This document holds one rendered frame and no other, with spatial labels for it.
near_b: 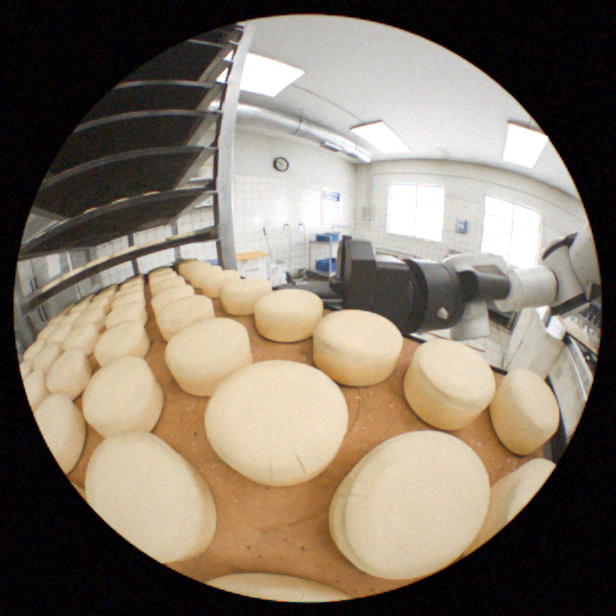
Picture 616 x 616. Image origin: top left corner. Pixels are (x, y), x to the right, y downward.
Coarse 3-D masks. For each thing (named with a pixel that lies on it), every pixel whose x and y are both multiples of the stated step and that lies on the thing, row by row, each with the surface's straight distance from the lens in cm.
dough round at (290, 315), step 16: (256, 304) 13; (272, 304) 13; (288, 304) 12; (304, 304) 12; (320, 304) 13; (256, 320) 13; (272, 320) 11; (288, 320) 11; (304, 320) 11; (272, 336) 12; (288, 336) 12; (304, 336) 12
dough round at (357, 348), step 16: (320, 320) 11; (336, 320) 11; (352, 320) 11; (368, 320) 11; (384, 320) 11; (320, 336) 9; (336, 336) 9; (352, 336) 9; (368, 336) 10; (384, 336) 10; (400, 336) 11; (320, 352) 9; (336, 352) 8; (352, 352) 8; (368, 352) 8; (384, 352) 9; (320, 368) 10; (336, 368) 9; (352, 368) 8; (368, 368) 8; (384, 368) 9; (352, 384) 9; (368, 384) 9
